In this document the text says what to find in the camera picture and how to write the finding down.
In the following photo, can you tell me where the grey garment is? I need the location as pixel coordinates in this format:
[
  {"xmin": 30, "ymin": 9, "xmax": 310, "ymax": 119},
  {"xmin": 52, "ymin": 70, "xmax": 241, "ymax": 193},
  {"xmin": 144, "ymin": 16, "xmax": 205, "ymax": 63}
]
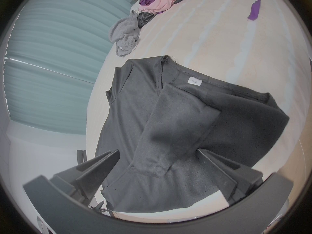
[{"xmin": 108, "ymin": 10, "xmax": 141, "ymax": 57}]

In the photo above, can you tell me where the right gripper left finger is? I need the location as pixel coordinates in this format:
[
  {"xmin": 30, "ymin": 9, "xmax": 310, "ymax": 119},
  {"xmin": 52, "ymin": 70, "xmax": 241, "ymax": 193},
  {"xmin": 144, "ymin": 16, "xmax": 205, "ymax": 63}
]
[{"xmin": 51, "ymin": 149, "xmax": 120, "ymax": 206}]

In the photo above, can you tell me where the pile of clothes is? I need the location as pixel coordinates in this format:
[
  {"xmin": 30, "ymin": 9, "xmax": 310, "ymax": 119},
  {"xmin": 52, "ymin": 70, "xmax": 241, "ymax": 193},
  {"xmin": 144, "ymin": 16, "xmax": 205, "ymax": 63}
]
[{"xmin": 138, "ymin": 0, "xmax": 261, "ymax": 21}]

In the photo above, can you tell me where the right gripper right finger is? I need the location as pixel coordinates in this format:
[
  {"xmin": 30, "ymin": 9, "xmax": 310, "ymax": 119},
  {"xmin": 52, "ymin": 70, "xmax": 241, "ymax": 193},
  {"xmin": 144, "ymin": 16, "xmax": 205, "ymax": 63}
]
[{"xmin": 196, "ymin": 148, "xmax": 264, "ymax": 206}]

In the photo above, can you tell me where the black T-shirt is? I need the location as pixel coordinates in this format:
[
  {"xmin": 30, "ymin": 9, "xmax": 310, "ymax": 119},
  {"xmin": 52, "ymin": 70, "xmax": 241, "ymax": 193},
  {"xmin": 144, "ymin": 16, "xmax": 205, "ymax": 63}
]
[{"xmin": 94, "ymin": 55, "xmax": 290, "ymax": 213}]

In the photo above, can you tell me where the blue-green curtain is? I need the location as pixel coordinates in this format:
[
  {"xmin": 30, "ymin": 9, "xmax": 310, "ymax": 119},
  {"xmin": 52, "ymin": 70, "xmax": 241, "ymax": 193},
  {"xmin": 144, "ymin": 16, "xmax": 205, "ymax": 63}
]
[
  {"xmin": 4, "ymin": 0, "xmax": 137, "ymax": 84},
  {"xmin": 3, "ymin": 58, "xmax": 96, "ymax": 134}
]

